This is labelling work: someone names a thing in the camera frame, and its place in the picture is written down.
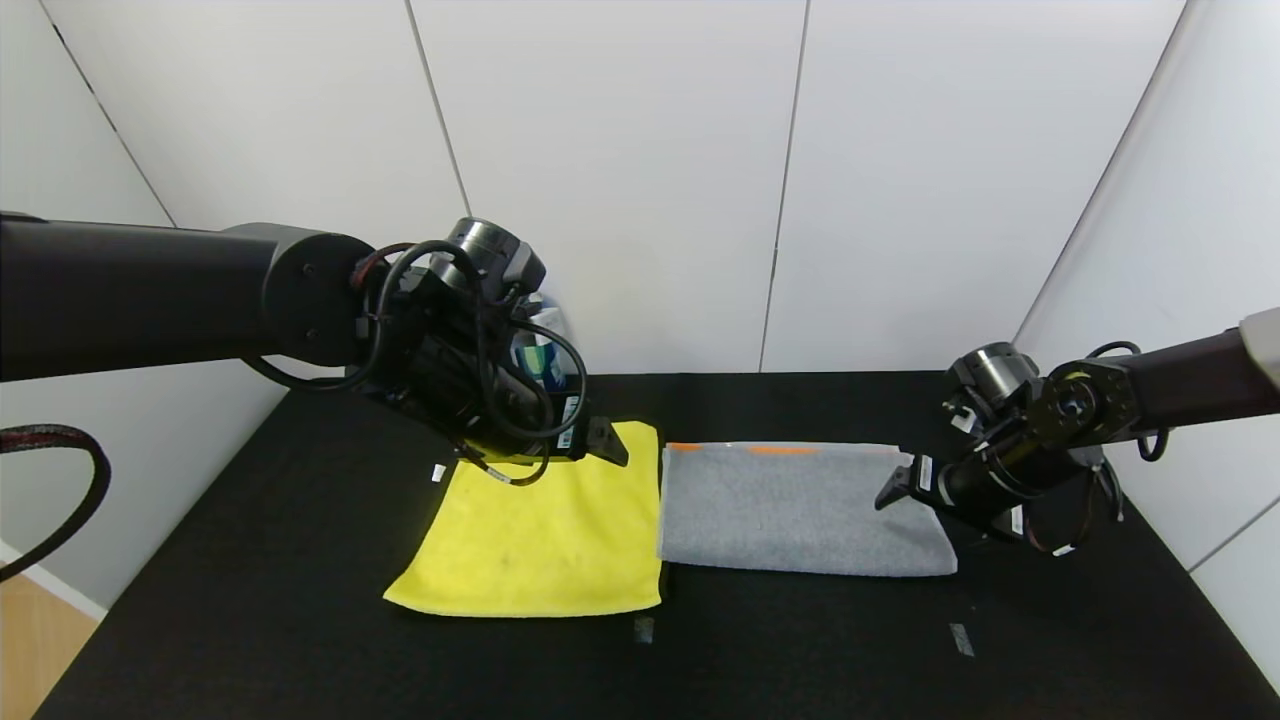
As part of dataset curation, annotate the grey towel with orange marks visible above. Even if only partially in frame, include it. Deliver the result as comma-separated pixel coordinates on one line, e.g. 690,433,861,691
658,441,959,578

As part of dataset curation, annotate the thin black left wrist cable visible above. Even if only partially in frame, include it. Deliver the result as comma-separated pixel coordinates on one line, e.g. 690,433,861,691
245,240,589,487

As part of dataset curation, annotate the blue and green drink can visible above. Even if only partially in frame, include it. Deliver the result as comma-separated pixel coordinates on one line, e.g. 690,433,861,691
510,300,571,393

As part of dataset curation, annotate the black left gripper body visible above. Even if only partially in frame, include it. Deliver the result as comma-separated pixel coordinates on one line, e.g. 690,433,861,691
494,363,593,463

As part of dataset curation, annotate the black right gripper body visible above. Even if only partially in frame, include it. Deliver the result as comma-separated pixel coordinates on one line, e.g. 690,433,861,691
908,453,1048,543

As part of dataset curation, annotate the yellow towel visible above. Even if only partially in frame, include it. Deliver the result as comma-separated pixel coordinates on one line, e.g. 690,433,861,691
383,420,666,618

